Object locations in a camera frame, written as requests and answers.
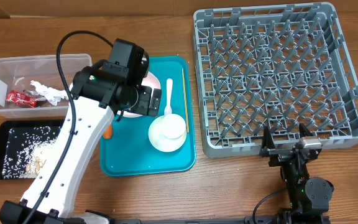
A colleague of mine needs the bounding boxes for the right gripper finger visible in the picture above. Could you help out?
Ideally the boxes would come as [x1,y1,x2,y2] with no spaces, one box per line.
[299,123,313,138]
[261,126,275,149]

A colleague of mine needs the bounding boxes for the small white cup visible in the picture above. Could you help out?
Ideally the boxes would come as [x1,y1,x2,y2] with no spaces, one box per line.
[161,114,186,139]

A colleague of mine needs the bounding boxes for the orange carrot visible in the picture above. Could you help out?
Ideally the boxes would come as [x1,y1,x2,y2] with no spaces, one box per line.
[103,124,113,139]

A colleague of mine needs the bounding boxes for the white tissue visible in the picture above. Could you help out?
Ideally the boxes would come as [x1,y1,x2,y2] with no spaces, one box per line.
[30,80,68,106]

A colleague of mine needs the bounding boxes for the red snack wrapper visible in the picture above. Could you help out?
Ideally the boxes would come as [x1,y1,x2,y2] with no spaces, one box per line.
[6,90,46,108]

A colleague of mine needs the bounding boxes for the rice food scraps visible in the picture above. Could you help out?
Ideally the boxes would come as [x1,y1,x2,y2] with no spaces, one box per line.
[2,126,60,179]

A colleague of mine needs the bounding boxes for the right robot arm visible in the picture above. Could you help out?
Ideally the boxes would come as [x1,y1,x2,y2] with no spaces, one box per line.
[252,123,334,224]

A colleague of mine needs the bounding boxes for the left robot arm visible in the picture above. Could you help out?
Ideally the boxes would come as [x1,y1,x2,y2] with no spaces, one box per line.
[0,39,162,223]

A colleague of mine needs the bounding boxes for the grey plastic dishwasher rack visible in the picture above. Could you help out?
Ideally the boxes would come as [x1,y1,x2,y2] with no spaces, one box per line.
[193,2,358,158]

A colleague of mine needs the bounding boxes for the clear plastic waste bin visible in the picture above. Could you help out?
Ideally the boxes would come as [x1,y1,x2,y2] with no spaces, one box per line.
[0,53,93,118]

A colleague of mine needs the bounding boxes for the white plastic spoon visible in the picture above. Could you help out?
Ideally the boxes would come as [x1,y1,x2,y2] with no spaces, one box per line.
[164,78,173,115]

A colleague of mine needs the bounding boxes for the large white plate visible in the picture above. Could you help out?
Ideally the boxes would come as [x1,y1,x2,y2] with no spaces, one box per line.
[123,72,161,118]

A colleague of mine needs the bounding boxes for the white saucer plate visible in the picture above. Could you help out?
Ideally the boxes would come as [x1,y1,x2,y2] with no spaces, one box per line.
[148,115,186,152]

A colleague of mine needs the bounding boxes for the teal plastic serving tray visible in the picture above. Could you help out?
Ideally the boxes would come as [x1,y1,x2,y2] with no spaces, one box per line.
[99,56,196,177]

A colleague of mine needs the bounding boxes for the wooden chopstick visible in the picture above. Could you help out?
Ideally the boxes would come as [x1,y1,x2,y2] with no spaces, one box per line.
[182,68,190,133]

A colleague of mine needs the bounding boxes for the black plastic tray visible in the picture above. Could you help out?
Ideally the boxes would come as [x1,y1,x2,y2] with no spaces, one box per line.
[0,119,63,180]

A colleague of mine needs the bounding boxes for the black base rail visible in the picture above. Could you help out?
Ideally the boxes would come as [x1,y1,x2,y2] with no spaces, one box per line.
[85,210,279,224]

